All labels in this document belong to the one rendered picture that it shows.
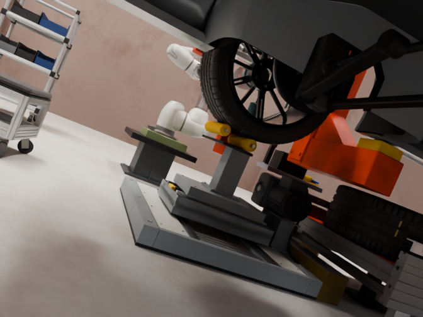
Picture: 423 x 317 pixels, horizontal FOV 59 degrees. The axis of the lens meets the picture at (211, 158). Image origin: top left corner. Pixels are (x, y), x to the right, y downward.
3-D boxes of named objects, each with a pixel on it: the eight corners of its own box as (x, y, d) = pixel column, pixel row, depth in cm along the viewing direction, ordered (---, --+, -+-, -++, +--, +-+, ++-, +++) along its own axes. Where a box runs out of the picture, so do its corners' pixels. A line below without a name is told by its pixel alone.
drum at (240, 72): (242, 82, 190) (253, 56, 189) (228, 83, 210) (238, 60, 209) (264, 94, 194) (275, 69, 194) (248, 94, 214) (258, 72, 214)
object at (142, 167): (111, 160, 299) (126, 126, 299) (167, 181, 317) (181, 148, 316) (116, 172, 253) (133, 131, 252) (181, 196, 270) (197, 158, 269)
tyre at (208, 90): (197, 9, 152) (333, -16, 169) (184, 21, 175) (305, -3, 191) (230, 161, 167) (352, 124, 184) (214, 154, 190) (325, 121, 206)
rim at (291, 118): (218, 26, 156) (321, 5, 169) (203, 34, 178) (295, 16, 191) (243, 140, 168) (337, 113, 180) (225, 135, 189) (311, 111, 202)
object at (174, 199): (169, 214, 156) (179, 194, 156) (156, 194, 190) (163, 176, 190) (267, 248, 173) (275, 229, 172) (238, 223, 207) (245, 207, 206)
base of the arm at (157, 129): (144, 127, 286) (147, 120, 286) (170, 137, 296) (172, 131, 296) (150, 129, 270) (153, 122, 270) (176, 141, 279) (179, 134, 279)
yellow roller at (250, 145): (245, 150, 165) (250, 138, 165) (223, 142, 193) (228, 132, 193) (256, 155, 167) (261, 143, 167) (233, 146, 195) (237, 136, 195)
